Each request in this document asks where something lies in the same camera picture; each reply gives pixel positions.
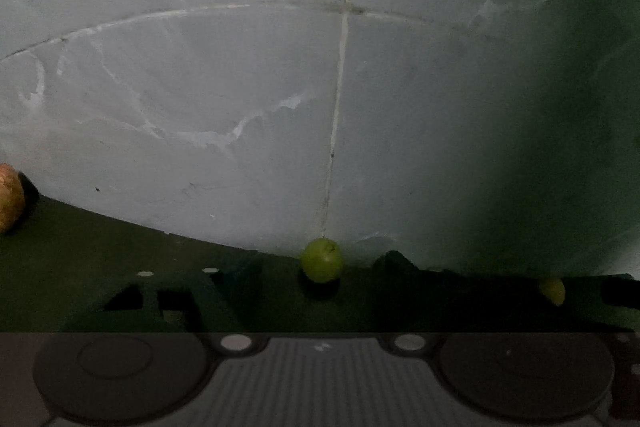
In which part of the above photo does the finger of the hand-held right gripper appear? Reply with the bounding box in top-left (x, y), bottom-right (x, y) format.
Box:
top-left (601, 273), bottom-right (640, 309)

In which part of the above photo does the large green grape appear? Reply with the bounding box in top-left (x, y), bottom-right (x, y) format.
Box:
top-left (537, 277), bottom-right (567, 307)

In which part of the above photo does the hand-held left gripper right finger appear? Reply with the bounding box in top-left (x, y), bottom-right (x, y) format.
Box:
top-left (374, 250), bottom-right (596, 353)

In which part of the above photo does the small green grape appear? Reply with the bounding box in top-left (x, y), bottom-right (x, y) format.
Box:
top-left (299, 237), bottom-right (345, 284)

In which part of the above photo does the reddish brown apple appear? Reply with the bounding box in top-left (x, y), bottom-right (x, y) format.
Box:
top-left (0, 163), bottom-right (26, 234)

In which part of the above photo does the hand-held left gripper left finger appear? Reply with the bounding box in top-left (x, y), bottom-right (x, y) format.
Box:
top-left (62, 257), bottom-right (271, 352)

